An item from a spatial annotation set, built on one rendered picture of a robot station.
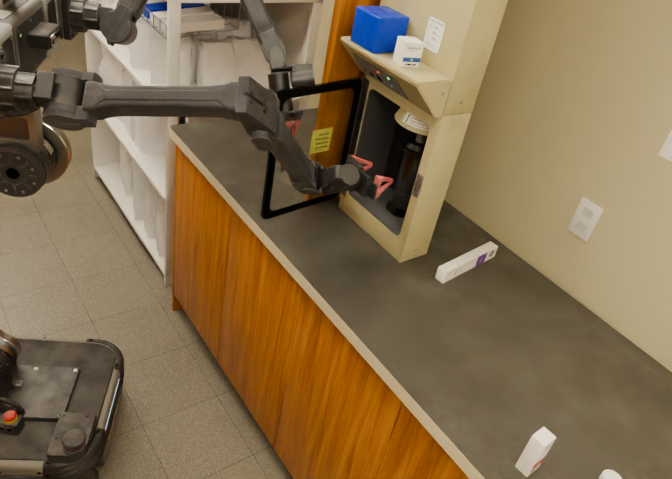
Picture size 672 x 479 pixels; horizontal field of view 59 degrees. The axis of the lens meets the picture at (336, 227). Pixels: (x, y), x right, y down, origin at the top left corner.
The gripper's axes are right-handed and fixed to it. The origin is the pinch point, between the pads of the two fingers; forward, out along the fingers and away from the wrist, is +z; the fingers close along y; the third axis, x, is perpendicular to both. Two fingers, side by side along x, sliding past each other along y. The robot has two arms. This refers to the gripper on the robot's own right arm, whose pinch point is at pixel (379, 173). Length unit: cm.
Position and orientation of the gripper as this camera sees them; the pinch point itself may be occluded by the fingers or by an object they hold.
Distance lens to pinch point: 171.1
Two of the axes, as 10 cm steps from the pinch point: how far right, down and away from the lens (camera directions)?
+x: -1.6, 8.1, 5.6
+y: -5.6, -5.4, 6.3
